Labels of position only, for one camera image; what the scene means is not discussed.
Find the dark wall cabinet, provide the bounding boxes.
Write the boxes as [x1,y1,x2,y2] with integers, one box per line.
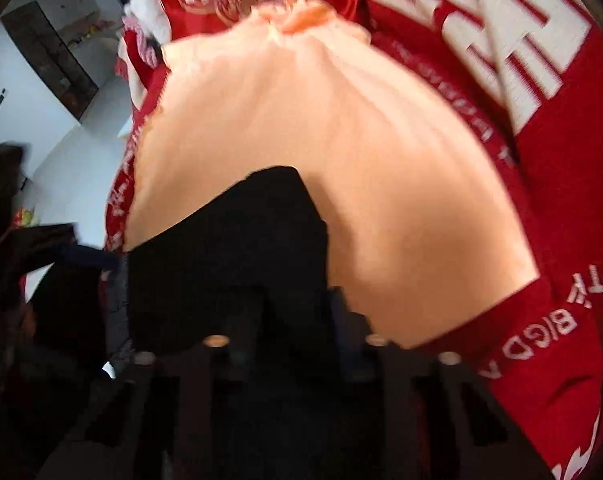
[0,0,100,122]

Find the black pants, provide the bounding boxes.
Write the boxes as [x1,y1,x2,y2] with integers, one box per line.
[124,165,367,366]

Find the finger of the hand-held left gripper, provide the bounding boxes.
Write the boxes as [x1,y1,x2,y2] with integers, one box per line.
[62,246,121,273]

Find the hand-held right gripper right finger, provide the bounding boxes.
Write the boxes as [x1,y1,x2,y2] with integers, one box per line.
[326,287,552,480]

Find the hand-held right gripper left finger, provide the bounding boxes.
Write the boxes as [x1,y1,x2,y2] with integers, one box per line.
[42,300,282,480]

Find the red printed blanket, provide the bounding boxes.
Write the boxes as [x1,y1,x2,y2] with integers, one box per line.
[104,0,603,480]

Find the peach cloth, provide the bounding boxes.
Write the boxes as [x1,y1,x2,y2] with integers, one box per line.
[124,0,541,352]

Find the red and white striped cloth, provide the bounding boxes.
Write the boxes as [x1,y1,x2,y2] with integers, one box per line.
[114,0,173,111]

